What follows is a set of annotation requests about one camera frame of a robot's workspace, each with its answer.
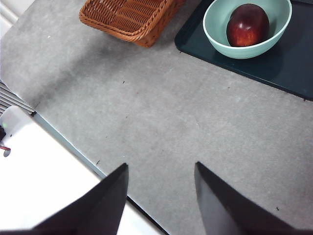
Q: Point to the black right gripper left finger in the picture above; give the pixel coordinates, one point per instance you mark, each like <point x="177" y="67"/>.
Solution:
<point x="93" y="210"/>

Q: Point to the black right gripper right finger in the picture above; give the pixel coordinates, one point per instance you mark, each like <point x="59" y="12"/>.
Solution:
<point x="225" y="210"/>

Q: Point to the dark red plum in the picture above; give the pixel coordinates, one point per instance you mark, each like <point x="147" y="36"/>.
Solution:
<point x="247" y="27"/>

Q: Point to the black rectangular tray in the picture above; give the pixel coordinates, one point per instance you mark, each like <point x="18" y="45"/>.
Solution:
<point x="281" y="66"/>

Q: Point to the teal ceramic bowl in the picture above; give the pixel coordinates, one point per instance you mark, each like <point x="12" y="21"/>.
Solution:
<point x="217" y="41"/>

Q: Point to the brown wicker basket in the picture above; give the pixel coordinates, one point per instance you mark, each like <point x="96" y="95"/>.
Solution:
<point x="127" y="19"/>

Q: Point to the grey ribbed rail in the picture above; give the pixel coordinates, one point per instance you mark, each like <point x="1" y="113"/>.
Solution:
<point x="12" y="100"/>

